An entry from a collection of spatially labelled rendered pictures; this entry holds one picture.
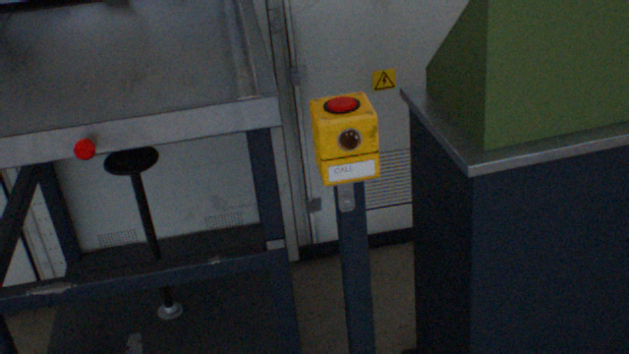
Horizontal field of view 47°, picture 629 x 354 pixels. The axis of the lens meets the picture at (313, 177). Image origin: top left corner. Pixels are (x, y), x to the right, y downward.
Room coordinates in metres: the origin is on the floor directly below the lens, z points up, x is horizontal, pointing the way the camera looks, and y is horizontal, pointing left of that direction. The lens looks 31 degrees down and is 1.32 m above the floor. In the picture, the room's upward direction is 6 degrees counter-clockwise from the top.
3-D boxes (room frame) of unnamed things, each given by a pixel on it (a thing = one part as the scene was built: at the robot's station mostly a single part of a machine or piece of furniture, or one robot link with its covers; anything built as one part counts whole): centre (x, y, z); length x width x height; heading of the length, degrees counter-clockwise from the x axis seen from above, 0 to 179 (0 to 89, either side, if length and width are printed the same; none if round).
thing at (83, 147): (1.01, 0.35, 0.82); 0.04 x 0.03 x 0.03; 6
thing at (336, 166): (0.88, -0.05, 0.85); 0.08 x 0.08 x 0.10; 6
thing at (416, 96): (1.12, -0.41, 0.74); 0.42 x 0.32 x 0.02; 100
